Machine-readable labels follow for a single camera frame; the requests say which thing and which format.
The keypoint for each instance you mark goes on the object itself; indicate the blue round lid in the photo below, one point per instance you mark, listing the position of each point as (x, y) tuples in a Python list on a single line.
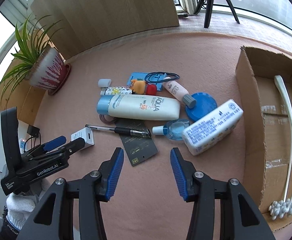
[(205, 103)]

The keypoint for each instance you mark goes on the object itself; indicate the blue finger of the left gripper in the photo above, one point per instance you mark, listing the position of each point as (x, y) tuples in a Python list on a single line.
[(45, 147)]

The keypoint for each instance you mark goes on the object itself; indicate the small blue liquid bottle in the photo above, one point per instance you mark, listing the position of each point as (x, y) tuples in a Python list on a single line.
[(172, 129)]

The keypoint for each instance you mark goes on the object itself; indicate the white USB power adapter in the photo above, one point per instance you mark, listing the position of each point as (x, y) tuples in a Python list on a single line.
[(86, 134)]

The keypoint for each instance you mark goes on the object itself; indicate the blue card with cord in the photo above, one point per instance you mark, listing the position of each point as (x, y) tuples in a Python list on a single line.
[(152, 77)]

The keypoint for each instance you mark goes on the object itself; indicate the white patterned tube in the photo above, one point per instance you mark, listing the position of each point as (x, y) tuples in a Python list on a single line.
[(122, 90)]

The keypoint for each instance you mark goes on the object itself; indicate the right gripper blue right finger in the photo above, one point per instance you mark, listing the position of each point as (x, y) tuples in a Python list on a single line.
[(197, 188)]

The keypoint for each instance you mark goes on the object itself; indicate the white massage stick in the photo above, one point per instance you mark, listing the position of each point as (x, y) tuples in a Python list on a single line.
[(278, 209)]

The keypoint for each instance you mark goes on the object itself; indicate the small white grey cap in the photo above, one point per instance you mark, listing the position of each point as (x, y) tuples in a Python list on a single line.
[(102, 83)]

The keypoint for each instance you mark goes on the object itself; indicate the orange cartoon toy figure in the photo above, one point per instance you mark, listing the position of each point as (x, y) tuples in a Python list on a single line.
[(141, 87)]

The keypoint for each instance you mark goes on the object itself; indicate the white Aqua sunscreen tube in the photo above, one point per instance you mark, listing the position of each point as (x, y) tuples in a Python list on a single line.
[(141, 107)]

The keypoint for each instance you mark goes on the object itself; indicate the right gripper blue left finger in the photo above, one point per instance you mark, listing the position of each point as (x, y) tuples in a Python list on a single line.
[(96, 187)]

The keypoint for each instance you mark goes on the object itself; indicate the wooden board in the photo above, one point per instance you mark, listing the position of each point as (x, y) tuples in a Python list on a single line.
[(83, 24)]

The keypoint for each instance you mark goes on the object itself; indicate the cardboard box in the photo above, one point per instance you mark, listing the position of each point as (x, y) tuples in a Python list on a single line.
[(268, 169)]

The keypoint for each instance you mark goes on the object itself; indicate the black card package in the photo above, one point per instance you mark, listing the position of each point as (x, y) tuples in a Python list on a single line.
[(138, 149)]

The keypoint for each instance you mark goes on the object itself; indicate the left white gloved hand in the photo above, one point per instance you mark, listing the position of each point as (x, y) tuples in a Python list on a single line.
[(20, 206)]

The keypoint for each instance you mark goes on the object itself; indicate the white printed tissue pack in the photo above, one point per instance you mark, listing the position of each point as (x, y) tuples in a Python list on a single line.
[(212, 128)]

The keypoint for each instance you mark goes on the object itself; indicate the black gel pen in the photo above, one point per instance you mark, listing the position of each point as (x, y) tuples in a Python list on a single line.
[(121, 131)]

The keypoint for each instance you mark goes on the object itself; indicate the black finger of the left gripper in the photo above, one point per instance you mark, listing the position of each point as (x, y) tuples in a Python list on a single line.
[(72, 147)]

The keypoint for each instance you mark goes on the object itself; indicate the pink lotion bottle grey cap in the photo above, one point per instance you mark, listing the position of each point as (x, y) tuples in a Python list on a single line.
[(179, 92)]

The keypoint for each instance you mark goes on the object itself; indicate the potted green plant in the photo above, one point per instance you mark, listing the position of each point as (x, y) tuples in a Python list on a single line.
[(40, 63)]

